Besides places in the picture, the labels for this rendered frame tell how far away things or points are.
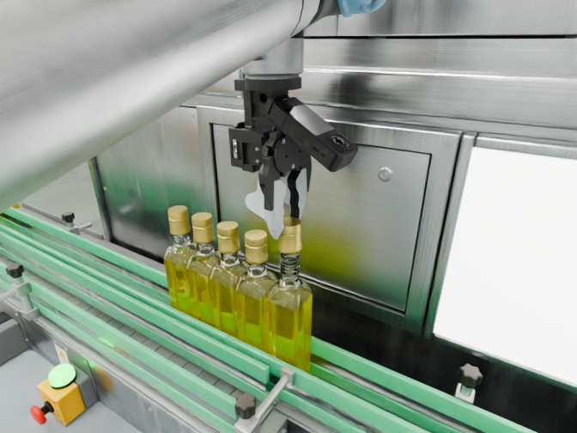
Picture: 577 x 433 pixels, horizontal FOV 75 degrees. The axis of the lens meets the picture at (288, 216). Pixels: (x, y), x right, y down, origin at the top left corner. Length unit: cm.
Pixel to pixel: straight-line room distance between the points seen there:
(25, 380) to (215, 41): 95
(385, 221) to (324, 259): 15
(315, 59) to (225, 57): 42
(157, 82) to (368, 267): 53
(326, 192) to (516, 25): 34
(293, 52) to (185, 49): 29
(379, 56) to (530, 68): 19
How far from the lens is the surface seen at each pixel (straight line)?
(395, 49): 58
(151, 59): 18
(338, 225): 65
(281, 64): 46
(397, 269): 64
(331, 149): 43
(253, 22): 23
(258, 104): 50
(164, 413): 73
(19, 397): 104
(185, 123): 85
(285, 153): 48
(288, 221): 53
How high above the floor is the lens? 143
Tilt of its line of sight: 25 degrees down
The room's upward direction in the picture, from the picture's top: straight up
